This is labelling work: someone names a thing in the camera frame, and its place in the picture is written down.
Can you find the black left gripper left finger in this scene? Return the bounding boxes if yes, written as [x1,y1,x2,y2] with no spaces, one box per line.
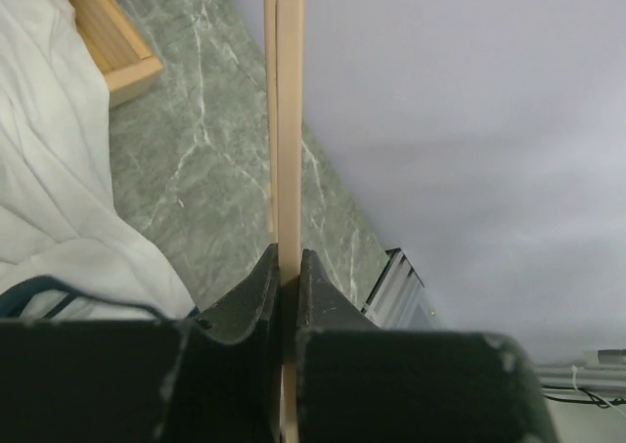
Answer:
[1,245,281,442]

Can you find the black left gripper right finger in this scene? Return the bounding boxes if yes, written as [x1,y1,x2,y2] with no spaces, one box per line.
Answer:
[295,250,558,442]

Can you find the white navy trimmed tank top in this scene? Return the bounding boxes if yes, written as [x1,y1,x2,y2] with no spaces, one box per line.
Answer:
[1,0,196,320]

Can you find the beige wooden hanger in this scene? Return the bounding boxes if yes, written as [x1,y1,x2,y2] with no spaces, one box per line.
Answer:
[264,0,304,442]

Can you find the wooden back clothes rack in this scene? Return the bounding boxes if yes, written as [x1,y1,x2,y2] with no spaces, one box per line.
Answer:
[69,0,163,108]

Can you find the aluminium rail frame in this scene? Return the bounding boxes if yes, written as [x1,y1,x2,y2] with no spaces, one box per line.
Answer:
[362,248,625,412]

